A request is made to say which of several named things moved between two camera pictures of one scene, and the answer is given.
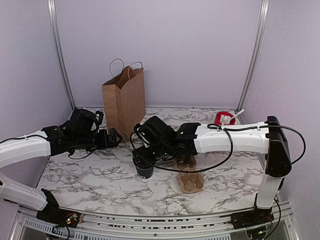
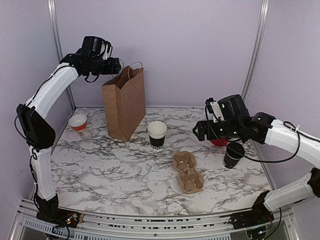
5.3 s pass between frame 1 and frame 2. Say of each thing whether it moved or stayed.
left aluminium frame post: stayed
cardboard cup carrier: stayed
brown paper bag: stayed
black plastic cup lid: moved
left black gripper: moved
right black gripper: moved
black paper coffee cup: moved
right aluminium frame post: stayed
